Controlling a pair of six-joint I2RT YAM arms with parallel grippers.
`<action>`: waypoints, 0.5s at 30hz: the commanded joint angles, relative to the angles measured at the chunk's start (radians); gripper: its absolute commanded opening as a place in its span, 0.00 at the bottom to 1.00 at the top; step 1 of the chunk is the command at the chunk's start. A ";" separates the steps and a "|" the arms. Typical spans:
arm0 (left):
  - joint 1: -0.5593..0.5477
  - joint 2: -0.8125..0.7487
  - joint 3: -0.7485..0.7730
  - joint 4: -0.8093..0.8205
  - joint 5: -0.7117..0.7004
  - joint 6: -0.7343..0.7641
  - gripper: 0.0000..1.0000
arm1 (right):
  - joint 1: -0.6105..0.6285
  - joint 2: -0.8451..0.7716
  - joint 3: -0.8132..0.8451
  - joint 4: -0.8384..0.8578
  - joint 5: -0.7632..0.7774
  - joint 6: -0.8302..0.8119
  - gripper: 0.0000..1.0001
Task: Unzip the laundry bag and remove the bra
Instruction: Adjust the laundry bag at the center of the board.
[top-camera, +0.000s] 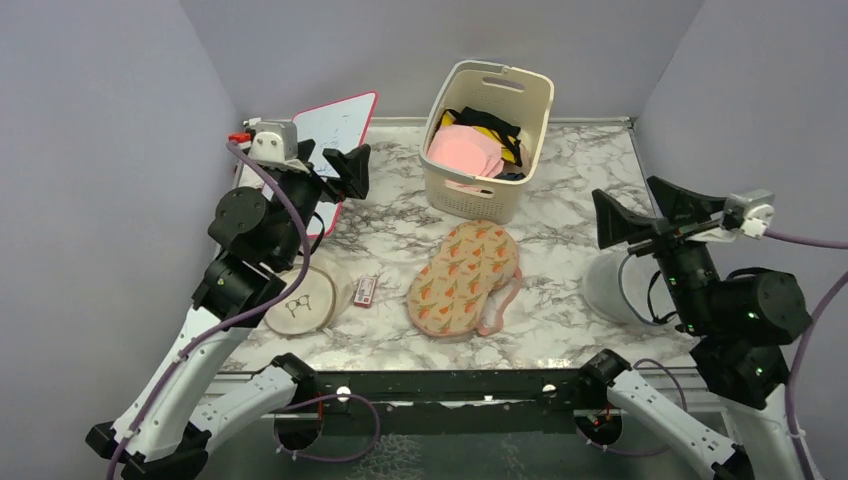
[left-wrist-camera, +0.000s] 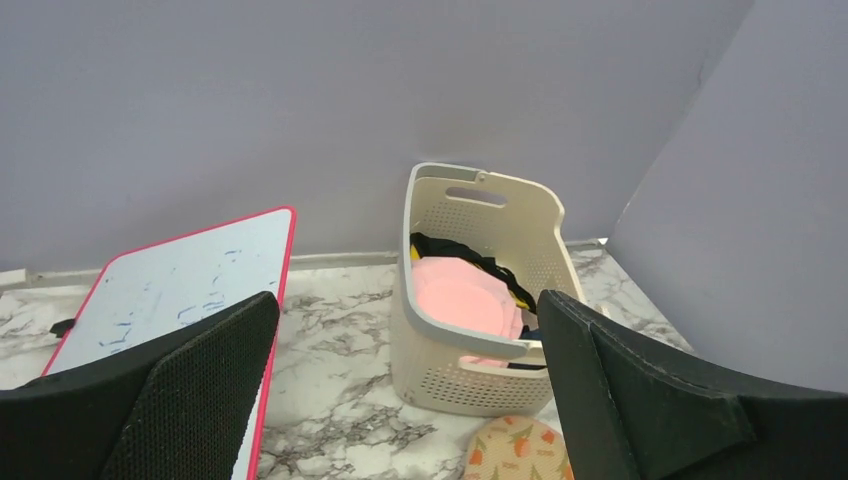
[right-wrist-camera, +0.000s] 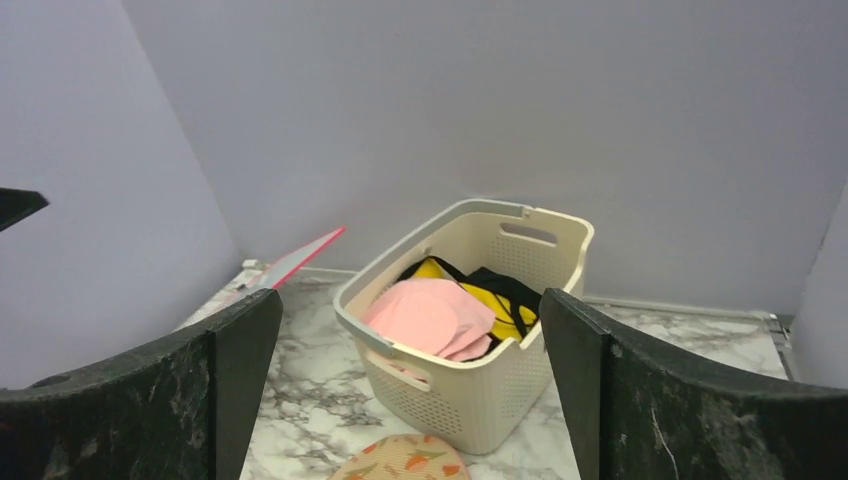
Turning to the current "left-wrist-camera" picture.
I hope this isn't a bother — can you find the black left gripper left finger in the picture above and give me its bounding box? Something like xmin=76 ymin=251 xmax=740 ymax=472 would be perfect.
xmin=1 ymin=292 xmax=280 ymax=479

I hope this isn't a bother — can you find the pink cloth in basket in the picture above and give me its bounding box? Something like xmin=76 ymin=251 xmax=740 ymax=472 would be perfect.
xmin=411 ymin=257 xmax=524 ymax=340

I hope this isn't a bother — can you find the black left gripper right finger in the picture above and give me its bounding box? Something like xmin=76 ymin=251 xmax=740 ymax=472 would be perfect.
xmin=537 ymin=290 xmax=847 ymax=479

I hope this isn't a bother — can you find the black and yellow garment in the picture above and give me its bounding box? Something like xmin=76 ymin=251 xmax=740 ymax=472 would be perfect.
xmin=409 ymin=232 xmax=537 ymax=314

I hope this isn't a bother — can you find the red-framed whiteboard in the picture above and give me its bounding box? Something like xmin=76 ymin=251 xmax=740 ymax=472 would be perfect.
xmin=41 ymin=205 xmax=297 ymax=480

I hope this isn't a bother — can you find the cream plastic laundry basket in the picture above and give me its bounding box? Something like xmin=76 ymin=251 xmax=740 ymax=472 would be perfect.
xmin=389 ymin=162 xmax=585 ymax=417

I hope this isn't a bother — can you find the floral mesh laundry bag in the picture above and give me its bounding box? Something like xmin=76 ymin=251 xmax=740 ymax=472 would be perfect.
xmin=462 ymin=415 xmax=575 ymax=480

